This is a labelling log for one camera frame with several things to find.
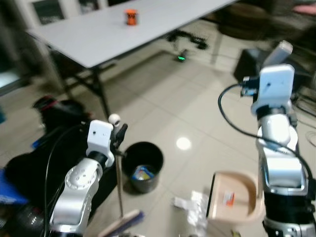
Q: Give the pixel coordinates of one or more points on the black bag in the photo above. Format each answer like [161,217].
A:
[44,158]

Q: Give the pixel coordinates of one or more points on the black round waste bin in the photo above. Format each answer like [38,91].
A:
[148,150]

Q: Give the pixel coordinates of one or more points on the pink cushion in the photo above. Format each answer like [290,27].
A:
[305,8]

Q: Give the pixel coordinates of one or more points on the black device with green light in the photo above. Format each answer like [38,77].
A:
[190,42]

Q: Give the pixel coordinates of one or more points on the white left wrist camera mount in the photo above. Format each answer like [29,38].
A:
[100,136]

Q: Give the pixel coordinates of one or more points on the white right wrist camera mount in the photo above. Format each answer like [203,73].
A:
[276,84]

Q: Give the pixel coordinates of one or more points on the black box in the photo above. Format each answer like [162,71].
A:
[249,66]

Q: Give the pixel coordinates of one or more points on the brown round ottoman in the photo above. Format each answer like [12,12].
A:
[242,22]

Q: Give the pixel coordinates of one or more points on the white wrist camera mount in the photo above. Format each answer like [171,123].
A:
[100,136]
[276,84]

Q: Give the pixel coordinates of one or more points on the blue object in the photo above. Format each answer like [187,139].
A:
[11,187]

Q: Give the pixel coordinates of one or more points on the white cabinet with dark panels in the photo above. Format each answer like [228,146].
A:
[64,10]

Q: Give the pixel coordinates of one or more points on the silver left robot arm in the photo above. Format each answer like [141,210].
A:
[79,185]

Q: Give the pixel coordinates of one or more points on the blue yellow wrapper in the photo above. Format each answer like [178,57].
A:
[141,173]

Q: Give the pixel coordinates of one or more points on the crumpled white paper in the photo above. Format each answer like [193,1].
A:
[195,210]

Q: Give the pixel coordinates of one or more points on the grey folding table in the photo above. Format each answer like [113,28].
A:
[148,32]

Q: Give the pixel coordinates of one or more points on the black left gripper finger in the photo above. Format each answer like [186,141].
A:
[122,133]

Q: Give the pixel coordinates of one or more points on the orange can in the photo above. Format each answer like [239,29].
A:
[131,17]

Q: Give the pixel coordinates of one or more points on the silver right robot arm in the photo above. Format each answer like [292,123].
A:
[279,163]

